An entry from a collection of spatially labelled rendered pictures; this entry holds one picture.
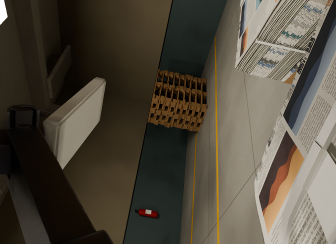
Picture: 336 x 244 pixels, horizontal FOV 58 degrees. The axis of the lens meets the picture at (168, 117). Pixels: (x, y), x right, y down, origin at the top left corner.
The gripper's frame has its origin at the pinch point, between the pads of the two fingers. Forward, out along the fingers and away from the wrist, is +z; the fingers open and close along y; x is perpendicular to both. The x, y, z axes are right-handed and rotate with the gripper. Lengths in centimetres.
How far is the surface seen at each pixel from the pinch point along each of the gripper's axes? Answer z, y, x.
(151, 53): 847, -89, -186
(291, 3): 66, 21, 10
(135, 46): 839, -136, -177
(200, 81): 743, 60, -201
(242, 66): 89, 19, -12
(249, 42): 81, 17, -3
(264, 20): 73, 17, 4
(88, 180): 611, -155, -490
